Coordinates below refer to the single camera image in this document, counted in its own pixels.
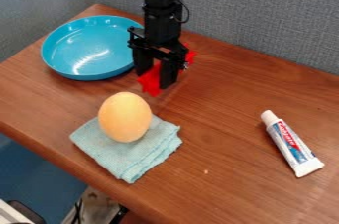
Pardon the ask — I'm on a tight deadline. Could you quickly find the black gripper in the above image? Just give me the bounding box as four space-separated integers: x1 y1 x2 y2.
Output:
127 6 188 89

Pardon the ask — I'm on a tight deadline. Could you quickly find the red rectangular block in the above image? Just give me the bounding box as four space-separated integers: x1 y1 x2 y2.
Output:
137 50 196 97

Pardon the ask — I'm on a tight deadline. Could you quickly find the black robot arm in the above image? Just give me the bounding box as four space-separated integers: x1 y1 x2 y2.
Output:
127 0 188 89

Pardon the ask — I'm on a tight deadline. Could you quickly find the blue plate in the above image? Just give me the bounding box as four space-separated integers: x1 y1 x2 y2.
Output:
40 15 141 81

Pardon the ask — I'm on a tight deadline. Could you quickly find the orange egg-shaped object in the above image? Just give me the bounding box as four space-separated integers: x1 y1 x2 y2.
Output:
97 92 152 143

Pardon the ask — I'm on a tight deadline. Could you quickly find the grey object under table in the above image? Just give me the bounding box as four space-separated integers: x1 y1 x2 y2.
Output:
60 186 121 224

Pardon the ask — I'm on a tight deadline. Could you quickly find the light blue folded cloth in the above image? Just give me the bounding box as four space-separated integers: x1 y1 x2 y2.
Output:
71 116 183 184

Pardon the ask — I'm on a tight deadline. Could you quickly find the white toothpaste tube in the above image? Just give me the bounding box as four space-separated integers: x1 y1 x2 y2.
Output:
260 110 324 178

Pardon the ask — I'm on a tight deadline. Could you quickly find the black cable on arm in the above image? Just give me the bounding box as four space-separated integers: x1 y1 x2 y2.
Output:
176 0 191 25

